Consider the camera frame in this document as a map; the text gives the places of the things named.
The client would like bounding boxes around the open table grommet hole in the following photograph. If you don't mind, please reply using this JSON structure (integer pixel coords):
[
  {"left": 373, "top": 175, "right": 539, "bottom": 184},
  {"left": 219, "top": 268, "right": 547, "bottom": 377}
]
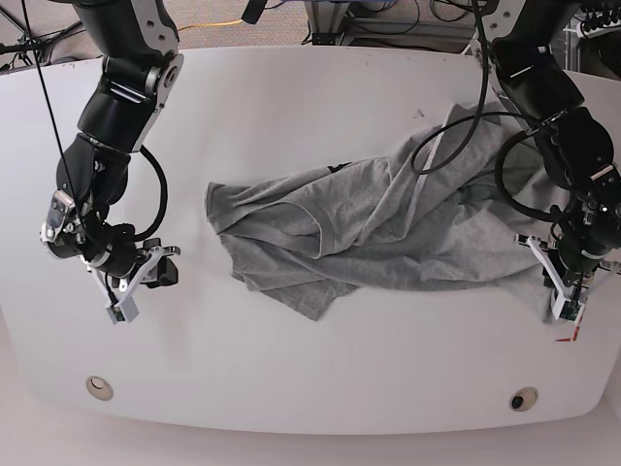
[{"left": 509, "top": 386, "right": 539, "bottom": 413}]

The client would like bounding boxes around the red tape rectangle marking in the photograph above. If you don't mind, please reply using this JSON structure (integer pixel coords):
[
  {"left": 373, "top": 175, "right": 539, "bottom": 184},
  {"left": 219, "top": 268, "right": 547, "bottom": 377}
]
[{"left": 556, "top": 326, "right": 580, "bottom": 342}]

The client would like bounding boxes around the yellow cable on floor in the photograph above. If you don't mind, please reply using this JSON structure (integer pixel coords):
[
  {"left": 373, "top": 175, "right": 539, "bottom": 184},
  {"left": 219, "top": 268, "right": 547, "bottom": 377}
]
[{"left": 174, "top": 17, "right": 246, "bottom": 35}]

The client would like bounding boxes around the black tripod stand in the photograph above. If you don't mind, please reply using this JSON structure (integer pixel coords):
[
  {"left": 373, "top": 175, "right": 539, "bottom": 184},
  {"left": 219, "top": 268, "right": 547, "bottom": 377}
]
[{"left": 1, "top": 0, "right": 101, "bottom": 74}]

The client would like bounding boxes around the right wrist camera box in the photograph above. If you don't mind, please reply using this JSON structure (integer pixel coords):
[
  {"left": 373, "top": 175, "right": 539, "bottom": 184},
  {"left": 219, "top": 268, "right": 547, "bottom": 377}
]
[{"left": 106, "top": 298, "right": 139, "bottom": 324}]

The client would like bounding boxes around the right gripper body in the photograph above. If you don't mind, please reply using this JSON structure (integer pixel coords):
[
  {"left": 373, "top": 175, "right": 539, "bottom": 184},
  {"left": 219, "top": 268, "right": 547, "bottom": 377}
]
[{"left": 84, "top": 245, "right": 166, "bottom": 306}]

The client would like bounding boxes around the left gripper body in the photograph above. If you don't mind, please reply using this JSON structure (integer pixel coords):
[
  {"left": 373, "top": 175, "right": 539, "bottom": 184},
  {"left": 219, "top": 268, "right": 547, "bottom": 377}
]
[{"left": 515, "top": 235, "right": 620, "bottom": 308}]

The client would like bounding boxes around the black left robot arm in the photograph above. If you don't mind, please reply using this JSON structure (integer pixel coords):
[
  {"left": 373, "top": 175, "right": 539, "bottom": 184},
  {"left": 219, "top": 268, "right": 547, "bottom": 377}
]
[{"left": 471, "top": 1, "right": 620, "bottom": 318}]

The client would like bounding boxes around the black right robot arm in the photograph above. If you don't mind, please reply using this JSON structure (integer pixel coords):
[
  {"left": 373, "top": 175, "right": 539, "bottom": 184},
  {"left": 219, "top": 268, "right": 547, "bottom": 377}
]
[{"left": 41, "top": 1, "right": 183, "bottom": 314}]

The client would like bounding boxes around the grey printed T-shirt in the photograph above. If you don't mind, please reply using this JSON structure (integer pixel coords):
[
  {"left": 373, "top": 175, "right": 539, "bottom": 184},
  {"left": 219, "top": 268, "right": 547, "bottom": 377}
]
[{"left": 205, "top": 104, "right": 553, "bottom": 322}]

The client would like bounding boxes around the white power strip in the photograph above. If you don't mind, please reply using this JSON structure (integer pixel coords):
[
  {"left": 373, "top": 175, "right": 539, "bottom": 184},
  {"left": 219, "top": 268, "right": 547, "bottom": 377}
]
[{"left": 577, "top": 14, "right": 620, "bottom": 39}]

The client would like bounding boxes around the aluminium frame stand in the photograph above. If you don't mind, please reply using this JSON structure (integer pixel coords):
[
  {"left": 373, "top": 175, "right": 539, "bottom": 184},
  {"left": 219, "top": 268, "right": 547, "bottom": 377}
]
[{"left": 303, "top": 0, "right": 475, "bottom": 53}]

